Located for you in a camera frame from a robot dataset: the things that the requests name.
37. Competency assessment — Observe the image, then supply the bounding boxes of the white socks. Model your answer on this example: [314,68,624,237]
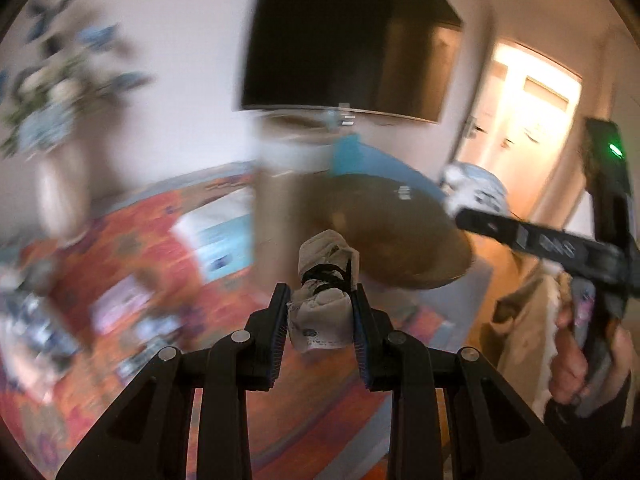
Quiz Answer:
[288,230,360,353]

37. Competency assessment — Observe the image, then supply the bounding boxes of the grey blue plush toy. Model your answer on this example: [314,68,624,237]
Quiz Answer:
[442,162,510,218]

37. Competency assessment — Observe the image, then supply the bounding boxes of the right hand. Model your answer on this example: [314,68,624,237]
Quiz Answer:
[549,302,634,408]

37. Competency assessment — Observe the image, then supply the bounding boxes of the floral orange table cloth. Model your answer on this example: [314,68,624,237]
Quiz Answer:
[0,159,452,480]

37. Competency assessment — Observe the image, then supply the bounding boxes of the brown woven basket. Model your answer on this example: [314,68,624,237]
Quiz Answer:
[303,174,474,289]

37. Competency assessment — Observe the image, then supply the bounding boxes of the white tissue box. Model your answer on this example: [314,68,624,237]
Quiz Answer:
[171,186,254,283]

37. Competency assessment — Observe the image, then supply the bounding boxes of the white ribbed ceramic vase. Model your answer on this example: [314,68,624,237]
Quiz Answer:
[36,140,90,247]

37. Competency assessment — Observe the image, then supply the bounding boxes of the black television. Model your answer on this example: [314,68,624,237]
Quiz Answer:
[241,0,463,122]

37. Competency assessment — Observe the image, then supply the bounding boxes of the blue white artificial flowers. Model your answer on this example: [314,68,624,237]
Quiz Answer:
[1,0,152,158]

